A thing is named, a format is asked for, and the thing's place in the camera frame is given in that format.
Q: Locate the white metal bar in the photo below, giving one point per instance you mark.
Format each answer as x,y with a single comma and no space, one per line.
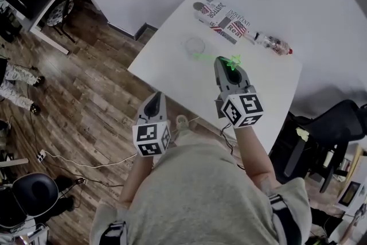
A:
14,163

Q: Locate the person's gray shirt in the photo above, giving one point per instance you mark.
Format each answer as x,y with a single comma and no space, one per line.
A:
200,195

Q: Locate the green star straw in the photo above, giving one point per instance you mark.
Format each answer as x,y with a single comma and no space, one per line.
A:
206,57

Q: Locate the clear glass cup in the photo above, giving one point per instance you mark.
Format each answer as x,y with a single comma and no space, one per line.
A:
195,46

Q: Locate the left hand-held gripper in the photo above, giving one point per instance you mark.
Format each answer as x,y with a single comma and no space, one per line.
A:
149,137

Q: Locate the person's left forearm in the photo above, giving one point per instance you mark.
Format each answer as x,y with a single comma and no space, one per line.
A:
134,178

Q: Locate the white table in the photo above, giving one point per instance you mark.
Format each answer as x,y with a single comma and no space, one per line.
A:
183,80

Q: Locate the person's right forearm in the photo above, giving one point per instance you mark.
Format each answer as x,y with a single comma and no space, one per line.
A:
252,152

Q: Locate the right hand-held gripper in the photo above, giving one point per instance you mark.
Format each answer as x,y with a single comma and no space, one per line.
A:
243,109

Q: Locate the white power strip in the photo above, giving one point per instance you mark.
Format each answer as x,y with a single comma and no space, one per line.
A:
41,155

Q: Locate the black round stool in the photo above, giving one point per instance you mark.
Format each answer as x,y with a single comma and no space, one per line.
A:
34,195

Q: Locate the clear plastic bottle red cap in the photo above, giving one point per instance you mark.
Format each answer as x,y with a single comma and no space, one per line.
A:
269,42

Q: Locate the white framed tablet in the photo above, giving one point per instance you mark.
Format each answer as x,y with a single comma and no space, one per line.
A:
349,195

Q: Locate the chair with patterned cushion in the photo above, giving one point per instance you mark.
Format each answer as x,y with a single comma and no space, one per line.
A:
57,13

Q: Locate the black office chair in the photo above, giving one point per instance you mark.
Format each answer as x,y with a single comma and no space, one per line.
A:
338,123

